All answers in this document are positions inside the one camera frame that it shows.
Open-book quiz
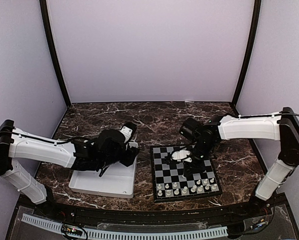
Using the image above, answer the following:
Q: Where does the black frame post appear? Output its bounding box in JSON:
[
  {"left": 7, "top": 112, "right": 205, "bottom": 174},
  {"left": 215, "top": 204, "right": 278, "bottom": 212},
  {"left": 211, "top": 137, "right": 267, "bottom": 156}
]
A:
[
  {"left": 231, "top": 0, "right": 262, "bottom": 109},
  {"left": 39, "top": 0, "right": 72, "bottom": 108}
]

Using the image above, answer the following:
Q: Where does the black front rail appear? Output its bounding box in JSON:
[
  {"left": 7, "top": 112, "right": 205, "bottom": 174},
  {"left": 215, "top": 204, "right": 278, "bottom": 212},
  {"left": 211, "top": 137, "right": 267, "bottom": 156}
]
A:
[{"left": 39, "top": 199, "right": 265, "bottom": 226}]

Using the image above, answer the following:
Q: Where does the white chess rook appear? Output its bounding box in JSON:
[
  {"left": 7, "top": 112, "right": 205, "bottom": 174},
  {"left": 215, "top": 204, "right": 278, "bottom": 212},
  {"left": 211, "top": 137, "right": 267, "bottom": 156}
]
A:
[{"left": 157, "top": 190, "right": 163, "bottom": 197}]

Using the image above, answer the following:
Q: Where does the white chess queen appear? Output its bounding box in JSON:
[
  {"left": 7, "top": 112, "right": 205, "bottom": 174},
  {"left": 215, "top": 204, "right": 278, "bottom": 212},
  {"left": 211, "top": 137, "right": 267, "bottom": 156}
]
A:
[{"left": 181, "top": 186, "right": 189, "bottom": 196}]

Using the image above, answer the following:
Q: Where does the left black frame post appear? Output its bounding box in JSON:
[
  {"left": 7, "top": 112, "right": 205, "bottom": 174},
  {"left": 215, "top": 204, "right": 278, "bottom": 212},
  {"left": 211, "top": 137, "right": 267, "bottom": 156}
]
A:
[{"left": 39, "top": 0, "right": 72, "bottom": 108}]

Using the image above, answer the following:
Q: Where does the white bishop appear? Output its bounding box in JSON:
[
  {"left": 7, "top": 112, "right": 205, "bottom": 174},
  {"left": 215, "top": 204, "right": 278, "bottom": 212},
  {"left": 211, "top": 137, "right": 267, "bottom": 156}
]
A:
[
  {"left": 190, "top": 185, "right": 197, "bottom": 193},
  {"left": 197, "top": 185, "right": 204, "bottom": 193}
]

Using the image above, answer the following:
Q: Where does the black and grey chessboard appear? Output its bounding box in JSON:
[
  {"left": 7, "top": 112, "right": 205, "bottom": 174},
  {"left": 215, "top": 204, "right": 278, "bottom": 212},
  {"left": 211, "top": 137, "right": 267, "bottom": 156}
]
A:
[{"left": 149, "top": 142, "right": 223, "bottom": 203}]

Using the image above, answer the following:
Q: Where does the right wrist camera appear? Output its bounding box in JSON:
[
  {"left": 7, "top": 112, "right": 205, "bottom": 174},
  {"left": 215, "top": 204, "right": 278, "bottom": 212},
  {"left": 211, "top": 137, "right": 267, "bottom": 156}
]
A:
[{"left": 179, "top": 117, "right": 201, "bottom": 142}]

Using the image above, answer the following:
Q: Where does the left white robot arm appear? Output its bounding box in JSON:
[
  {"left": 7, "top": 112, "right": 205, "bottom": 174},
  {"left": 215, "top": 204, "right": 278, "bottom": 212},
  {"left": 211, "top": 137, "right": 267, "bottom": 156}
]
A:
[{"left": 0, "top": 119, "right": 139, "bottom": 218}]

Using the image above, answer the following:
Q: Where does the white plastic compartment tray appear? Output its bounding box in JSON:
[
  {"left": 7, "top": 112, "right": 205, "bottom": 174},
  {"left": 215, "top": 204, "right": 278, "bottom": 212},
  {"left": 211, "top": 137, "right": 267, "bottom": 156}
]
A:
[{"left": 68, "top": 142, "right": 139, "bottom": 199}]

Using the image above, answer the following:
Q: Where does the white slotted cable duct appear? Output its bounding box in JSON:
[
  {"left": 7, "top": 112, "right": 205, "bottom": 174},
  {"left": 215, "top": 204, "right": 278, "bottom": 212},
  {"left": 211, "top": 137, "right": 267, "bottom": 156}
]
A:
[{"left": 21, "top": 213, "right": 228, "bottom": 240}]

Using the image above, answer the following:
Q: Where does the right black frame post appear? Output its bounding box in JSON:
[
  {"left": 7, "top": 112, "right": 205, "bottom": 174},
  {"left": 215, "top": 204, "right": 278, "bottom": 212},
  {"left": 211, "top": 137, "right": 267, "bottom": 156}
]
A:
[{"left": 231, "top": 0, "right": 262, "bottom": 109}]

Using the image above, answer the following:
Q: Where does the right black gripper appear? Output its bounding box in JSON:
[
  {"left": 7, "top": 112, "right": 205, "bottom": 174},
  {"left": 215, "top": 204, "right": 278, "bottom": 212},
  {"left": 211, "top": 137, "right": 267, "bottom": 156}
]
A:
[{"left": 183, "top": 139, "right": 215, "bottom": 176}]

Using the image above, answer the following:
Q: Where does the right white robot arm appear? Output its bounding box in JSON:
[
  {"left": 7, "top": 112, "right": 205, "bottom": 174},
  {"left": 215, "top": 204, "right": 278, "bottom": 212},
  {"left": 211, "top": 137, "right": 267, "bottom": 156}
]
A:
[{"left": 179, "top": 107, "right": 299, "bottom": 217}]

